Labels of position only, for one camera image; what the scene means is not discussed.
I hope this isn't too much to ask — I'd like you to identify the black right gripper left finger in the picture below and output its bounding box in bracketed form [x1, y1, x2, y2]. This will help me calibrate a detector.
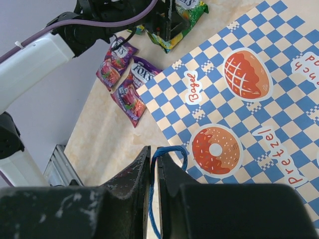
[0, 146, 151, 239]

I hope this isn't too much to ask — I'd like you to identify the purple snack packet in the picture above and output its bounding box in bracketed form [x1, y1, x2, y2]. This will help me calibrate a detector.
[111, 56, 162, 127]
[96, 37, 138, 92]

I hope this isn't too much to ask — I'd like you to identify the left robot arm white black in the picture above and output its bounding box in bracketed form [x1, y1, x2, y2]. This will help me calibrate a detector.
[0, 0, 190, 187]

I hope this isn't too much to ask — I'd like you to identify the blue checkered paper bag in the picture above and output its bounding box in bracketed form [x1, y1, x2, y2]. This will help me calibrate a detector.
[138, 0, 319, 227]

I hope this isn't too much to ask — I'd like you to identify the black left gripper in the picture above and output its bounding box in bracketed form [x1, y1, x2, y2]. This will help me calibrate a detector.
[74, 0, 190, 41]

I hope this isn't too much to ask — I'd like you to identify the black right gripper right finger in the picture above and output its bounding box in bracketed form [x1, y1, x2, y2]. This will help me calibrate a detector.
[158, 154, 318, 239]

